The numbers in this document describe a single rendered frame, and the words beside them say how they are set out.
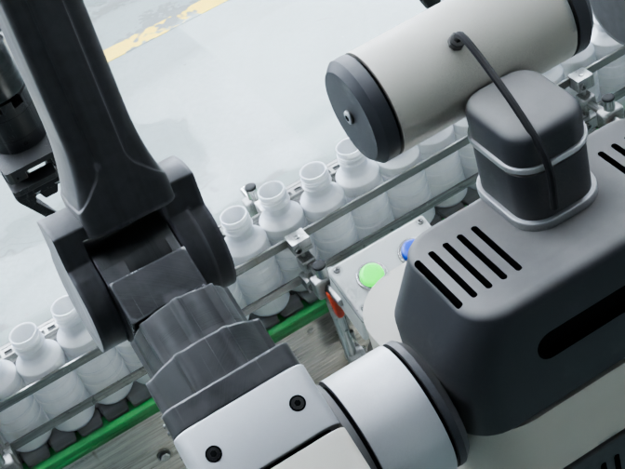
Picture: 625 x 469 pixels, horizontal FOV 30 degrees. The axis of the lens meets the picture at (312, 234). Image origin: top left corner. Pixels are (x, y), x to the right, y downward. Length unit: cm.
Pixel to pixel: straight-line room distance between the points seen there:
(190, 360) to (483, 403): 18
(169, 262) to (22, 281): 275
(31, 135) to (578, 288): 61
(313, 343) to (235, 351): 89
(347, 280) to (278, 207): 15
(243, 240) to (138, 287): 75
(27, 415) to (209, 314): 81
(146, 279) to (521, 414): 25
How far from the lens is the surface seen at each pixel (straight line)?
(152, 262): 75
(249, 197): 161
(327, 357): 163
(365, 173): 153
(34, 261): 354
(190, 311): 73
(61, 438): 156
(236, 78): 391
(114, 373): 153
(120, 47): 433
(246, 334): 72
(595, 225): 71
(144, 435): 157
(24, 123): 113
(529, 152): 67
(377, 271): 141
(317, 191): 150
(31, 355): 147
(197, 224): 77
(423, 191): 158
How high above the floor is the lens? 208
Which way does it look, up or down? 41 degrees down
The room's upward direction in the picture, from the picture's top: 20 degrees counter-clockwise
